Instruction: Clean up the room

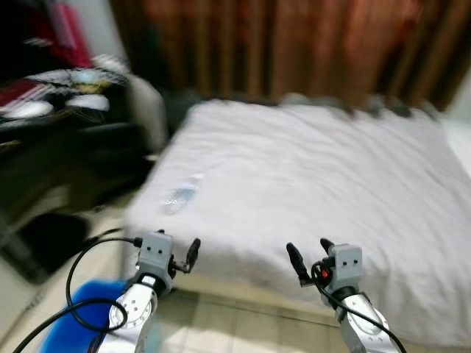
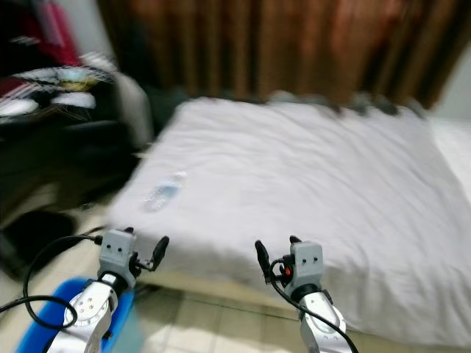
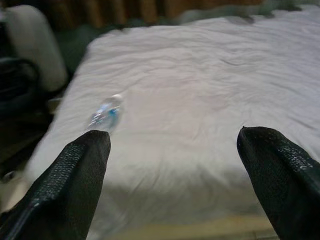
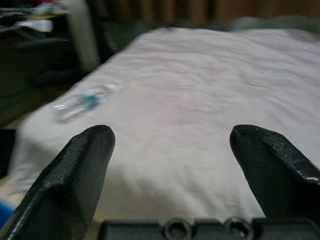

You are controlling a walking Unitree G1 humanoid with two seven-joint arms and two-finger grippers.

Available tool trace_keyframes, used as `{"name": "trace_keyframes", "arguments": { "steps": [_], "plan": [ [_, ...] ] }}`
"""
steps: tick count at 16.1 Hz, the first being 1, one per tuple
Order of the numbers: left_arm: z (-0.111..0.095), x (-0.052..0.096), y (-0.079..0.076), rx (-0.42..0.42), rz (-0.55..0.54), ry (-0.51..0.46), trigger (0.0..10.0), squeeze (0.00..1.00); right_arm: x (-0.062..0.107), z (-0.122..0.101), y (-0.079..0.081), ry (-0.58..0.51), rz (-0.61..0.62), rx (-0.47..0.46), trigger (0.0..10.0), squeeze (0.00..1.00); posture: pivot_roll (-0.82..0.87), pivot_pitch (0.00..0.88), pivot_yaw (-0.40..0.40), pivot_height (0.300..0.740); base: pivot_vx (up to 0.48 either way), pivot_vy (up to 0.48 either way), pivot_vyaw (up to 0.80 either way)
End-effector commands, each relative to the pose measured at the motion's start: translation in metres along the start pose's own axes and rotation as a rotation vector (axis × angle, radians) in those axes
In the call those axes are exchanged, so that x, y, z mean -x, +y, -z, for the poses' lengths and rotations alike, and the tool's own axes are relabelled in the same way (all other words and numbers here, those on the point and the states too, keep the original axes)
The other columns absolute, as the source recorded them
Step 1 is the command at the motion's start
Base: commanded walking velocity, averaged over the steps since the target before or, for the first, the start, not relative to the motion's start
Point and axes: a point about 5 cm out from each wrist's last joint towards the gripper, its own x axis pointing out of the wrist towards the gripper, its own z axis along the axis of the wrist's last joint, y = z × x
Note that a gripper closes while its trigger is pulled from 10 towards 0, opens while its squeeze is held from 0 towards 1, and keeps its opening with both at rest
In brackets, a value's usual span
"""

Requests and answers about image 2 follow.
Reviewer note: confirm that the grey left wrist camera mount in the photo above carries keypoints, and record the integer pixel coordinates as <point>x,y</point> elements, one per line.
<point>118,252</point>

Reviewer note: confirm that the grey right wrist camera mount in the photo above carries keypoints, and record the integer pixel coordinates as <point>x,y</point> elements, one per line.
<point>306,263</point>

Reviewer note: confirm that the beige bed base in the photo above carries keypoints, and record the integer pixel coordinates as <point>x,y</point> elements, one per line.
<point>213,285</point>

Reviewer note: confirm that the grey chair back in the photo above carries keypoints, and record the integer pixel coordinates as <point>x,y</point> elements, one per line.
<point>136,110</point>

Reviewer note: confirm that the clear plastic water bottle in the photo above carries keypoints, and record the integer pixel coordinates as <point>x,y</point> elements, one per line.
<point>165,193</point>

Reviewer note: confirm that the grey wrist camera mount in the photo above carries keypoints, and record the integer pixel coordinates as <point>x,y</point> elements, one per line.
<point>118,252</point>
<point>306,263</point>

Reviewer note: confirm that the brown pleated curtain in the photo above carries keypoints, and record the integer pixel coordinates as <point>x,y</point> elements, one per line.
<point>265,44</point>

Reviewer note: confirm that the red cloth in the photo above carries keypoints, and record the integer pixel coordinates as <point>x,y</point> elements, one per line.
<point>59,29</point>

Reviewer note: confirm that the small white item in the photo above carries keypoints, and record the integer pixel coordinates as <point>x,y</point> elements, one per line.
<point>15,108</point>

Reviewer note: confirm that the grey wrinkled blanket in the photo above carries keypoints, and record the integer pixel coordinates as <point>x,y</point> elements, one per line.
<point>302,184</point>

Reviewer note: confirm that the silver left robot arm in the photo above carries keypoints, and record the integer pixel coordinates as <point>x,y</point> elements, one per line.
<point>92,309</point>

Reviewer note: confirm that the black desk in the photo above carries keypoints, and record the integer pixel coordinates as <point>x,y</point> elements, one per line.
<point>44,169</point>

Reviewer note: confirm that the blue plastic bin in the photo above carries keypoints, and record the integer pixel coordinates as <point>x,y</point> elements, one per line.
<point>37,334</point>

